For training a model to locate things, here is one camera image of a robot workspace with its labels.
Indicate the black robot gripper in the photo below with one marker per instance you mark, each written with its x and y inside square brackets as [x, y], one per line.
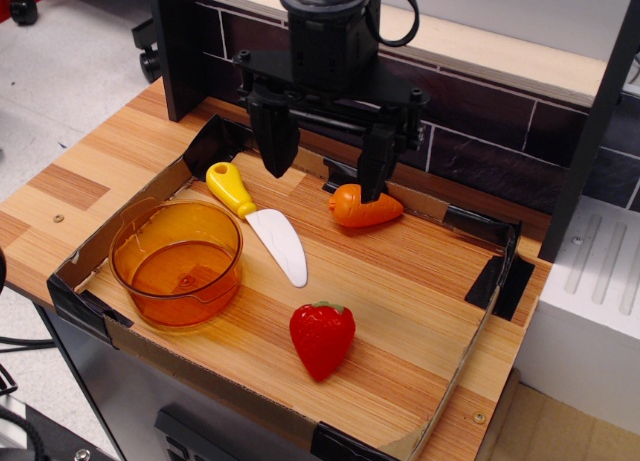
[331, 75]

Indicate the yellow handled white toy knife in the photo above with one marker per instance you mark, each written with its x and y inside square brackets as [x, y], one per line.
[271, 226]

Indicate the cardboard fence with black tape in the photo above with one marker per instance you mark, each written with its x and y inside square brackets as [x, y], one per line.
[257, 315]

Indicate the orange transparent plastic pot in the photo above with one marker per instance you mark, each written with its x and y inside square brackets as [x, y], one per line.
[178, 260]

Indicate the orange toy carrot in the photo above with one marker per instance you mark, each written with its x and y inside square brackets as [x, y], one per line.
[349, 210]

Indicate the red toy strawberry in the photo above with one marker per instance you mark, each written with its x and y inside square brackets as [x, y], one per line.
[322, 334]

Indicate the black chair caster wheel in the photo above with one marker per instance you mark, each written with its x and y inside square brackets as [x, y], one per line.
[144, 38]

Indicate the white toy sink drainboard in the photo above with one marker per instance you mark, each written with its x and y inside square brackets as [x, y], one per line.
[582, 345]

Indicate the black caster wheel top left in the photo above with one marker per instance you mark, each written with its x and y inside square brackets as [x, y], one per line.
[23, 12]

